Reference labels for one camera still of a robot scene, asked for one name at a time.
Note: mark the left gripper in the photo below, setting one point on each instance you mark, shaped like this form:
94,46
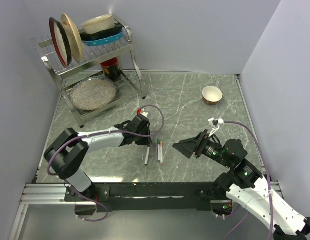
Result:
148,141

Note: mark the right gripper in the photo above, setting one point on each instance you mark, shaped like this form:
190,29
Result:
186,146

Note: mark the black white pen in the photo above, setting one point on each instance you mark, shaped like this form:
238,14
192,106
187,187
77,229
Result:
146,156

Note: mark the green marker pen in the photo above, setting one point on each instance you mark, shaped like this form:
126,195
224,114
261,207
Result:
158,153

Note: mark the pink marker pen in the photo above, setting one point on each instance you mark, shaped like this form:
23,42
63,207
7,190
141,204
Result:
161,155

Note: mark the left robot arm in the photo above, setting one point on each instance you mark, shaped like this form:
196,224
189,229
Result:
71,147

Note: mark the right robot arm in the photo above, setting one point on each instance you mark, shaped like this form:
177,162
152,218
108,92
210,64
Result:
245,184

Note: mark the small cream bowl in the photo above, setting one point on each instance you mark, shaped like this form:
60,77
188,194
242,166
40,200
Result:
211,95

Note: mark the clear glass plate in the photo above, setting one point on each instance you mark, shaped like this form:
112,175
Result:
93,93

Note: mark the steel dish rack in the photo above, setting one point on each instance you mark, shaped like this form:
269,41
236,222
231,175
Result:
92,56

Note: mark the red black cup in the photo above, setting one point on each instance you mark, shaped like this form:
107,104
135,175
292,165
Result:
111,69

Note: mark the black base bar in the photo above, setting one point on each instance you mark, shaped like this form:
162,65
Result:
120,196

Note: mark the blue dotted dish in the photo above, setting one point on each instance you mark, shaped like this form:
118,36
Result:
104,41

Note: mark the black tray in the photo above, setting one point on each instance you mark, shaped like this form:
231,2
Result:
104,33

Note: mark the cream bowl on rack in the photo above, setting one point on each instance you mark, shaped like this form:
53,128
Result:
98,24

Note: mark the beige plate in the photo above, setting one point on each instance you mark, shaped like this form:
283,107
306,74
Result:
73,36

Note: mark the red black rimmed plate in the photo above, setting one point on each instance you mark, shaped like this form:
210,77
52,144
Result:
60,42

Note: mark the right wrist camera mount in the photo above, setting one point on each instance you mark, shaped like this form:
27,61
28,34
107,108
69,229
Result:
215,125

